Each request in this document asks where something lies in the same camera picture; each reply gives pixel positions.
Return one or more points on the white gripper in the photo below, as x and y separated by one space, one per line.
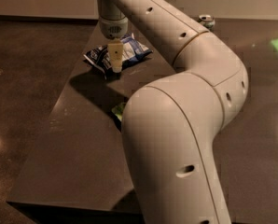
113 28

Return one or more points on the blue chip bag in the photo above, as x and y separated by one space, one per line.
133 53

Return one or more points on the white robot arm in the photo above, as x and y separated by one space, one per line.
169 125

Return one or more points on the green chip bag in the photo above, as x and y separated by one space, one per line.
118 111

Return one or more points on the green soda can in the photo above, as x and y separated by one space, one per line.
207 21

